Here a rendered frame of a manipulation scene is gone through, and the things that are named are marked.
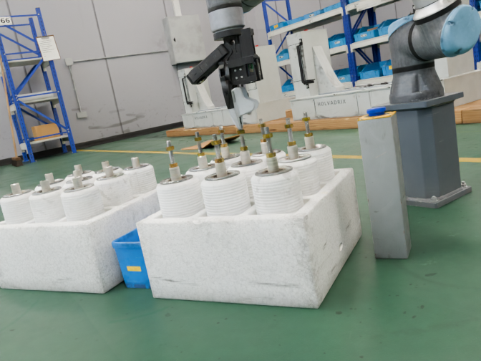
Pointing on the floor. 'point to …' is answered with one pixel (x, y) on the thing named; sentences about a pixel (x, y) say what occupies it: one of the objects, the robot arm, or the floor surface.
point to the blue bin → (132, 260)
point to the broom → (11, 123)
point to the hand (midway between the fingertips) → (236, 123)
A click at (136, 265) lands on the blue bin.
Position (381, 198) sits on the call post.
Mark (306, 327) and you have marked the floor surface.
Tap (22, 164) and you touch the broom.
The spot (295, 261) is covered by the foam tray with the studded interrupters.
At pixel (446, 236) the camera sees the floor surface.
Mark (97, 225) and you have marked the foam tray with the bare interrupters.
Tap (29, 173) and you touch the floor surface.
